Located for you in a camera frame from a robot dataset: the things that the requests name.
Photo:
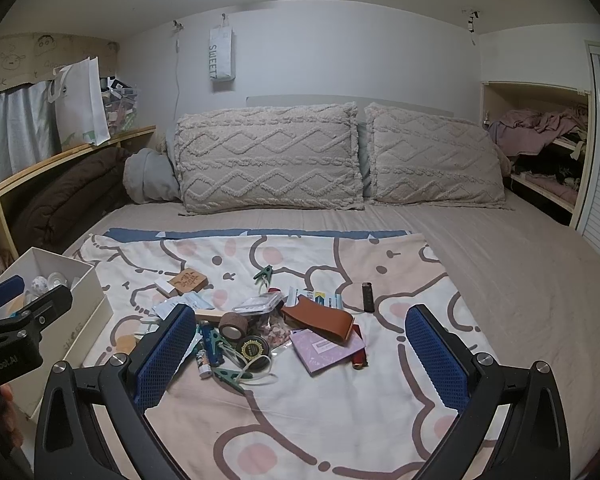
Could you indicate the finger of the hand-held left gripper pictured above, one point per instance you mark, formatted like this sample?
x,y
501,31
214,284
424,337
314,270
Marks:
x,y
47,304
2,292

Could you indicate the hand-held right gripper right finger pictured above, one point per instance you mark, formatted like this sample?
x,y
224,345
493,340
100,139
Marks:
x,y
437,355

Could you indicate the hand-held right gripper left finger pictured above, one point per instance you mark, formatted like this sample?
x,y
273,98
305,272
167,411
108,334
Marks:
x,y
165,355

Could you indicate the white cardboard box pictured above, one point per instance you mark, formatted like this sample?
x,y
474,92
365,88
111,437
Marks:
x,y
87,320

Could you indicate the person's left hand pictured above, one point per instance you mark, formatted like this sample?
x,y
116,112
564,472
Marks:
x,y
6,393

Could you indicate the crumpled paper ball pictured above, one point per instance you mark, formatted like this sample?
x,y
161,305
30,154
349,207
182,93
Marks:
x,y
39,285

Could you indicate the silver round tin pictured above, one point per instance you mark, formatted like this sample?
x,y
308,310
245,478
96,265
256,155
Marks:
x,y
57,278

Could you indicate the blue lighter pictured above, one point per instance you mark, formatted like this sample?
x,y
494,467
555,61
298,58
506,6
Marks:
x,y
210,335

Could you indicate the white paper receipt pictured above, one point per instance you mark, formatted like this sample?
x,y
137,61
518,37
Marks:
x,y
180,305

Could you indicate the wooden stick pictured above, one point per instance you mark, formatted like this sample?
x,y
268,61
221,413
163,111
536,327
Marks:
x,y
207,315

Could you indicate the green clothespin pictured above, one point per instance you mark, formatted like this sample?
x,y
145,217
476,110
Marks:
x,y
263,274
228,351
230,377

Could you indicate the small white box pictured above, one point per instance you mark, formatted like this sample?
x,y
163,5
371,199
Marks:
x,y
162,286

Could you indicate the brown tape roll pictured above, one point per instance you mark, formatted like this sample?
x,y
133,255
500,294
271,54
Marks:
x,y
232,326

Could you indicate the carved wooden coaster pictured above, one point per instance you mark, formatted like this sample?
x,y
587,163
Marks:
x,y
187,281

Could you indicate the red lighter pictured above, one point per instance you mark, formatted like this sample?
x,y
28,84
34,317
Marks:
x,y
359,357

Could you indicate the black round tin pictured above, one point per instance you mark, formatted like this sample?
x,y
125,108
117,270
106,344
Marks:
x,y
252,349

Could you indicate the black stick lighter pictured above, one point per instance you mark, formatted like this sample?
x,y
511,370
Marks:
x,y
367,296

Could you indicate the white ribbon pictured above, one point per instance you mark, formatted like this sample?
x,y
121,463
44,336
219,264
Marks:
x,y
262,372

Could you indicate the clear plastic case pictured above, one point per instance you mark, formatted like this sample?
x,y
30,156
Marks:
x,y
257,305

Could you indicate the brown duvet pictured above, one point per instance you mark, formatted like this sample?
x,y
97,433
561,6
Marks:
x,y
65,200

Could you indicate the cartoon print blanket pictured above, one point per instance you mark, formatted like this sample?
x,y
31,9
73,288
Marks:
x,y
505,270

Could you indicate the pink notebook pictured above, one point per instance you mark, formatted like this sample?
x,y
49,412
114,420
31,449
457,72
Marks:
x,y
327,352

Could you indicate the bag of pink bits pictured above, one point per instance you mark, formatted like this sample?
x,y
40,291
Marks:
x,y
278,334

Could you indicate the brown leather case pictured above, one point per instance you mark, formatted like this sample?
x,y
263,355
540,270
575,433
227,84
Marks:
x,y
317,321

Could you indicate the white blue sachet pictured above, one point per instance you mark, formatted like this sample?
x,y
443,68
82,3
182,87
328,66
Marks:
x,y
312,297

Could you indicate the wooden shelf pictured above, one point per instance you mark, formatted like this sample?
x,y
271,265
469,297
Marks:
x,y
80,148

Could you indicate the grey curtain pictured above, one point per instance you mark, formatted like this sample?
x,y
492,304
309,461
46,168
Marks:
x,y
12,130

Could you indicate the grey pillow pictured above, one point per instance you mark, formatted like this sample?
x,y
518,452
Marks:
x,y
147,175

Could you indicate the beige plush toy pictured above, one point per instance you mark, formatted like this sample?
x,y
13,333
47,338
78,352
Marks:
x,y
160,147

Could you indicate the beige tufted pillow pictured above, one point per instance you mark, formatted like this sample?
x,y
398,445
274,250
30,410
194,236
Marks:
x,y
267,160
430,160

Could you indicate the white tote bag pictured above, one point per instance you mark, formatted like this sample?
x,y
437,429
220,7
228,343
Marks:
x,y
80,102

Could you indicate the pale blue pillow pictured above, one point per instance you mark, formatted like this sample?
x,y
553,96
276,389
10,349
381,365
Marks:
x,y
363,160

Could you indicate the clear storage box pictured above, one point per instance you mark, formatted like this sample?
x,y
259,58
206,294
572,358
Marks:
x,y
124,105

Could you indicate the dark clothes pile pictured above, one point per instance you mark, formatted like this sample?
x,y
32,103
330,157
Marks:
x,y
545,170

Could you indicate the paper banner with drawings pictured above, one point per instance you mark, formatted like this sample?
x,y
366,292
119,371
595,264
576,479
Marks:
x,y
40,57

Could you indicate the pink clothes pile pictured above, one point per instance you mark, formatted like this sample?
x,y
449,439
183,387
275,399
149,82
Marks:
x,y
540,130

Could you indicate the grey headboard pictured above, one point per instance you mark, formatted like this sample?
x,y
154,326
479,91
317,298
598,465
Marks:
x,y
305,100

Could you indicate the white hanging tissue bag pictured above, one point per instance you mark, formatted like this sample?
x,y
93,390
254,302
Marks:
x,y
222,52

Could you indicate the white wall cabinet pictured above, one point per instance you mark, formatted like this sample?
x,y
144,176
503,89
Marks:
x,y
490,105

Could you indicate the black wall hook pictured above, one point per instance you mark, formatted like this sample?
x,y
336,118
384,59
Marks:
x,y
471,17

